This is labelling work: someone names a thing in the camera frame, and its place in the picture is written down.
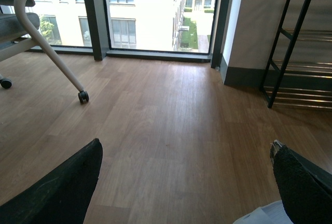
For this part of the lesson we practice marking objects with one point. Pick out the grey office chair on castors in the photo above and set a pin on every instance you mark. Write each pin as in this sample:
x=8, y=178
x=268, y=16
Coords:
x=19, y=33

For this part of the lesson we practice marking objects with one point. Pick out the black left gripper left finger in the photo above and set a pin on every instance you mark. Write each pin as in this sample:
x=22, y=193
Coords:
x=61, y=196

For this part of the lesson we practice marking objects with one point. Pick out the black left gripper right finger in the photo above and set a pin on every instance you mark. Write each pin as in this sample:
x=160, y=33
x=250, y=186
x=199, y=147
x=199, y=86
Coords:
x=304, y=187

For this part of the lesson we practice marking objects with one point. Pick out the black metal shoe rack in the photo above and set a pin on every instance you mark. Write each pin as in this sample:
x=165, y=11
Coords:
x=298, y=70

